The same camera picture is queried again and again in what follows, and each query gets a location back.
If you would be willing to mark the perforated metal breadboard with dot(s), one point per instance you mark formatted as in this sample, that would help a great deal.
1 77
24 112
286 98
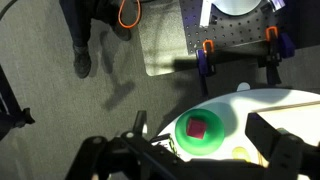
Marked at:
233 31

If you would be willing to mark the yellow lemon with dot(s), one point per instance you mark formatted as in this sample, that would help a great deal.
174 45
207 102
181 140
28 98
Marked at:
241 154

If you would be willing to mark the black tripod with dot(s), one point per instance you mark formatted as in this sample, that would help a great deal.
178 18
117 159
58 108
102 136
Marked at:
13 120

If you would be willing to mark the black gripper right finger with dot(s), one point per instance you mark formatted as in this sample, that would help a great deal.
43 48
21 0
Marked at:
286 156

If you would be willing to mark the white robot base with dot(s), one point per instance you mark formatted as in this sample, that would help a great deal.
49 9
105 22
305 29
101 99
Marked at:
236 6

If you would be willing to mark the green plastic bowl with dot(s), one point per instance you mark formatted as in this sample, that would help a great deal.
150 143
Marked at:
213 140

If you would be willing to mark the dark shoe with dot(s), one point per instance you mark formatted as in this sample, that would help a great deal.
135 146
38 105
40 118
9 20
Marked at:
82 61

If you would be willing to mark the silver metal rail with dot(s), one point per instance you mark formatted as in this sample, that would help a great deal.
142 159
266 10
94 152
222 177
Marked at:
205 13

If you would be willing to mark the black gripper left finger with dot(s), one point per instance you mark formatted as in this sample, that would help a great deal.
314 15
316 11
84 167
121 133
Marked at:
110 160

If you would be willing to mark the purple orange bar clamp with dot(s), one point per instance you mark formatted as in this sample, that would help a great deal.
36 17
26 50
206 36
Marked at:
204 63
275 56

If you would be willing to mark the dark trousers of person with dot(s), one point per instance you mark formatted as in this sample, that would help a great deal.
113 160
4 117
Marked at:
78 23

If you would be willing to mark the dark red fruit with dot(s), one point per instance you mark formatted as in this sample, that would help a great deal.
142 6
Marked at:
196 128

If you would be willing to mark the white table pedestal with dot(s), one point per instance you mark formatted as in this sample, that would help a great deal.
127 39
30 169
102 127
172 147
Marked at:
243 87

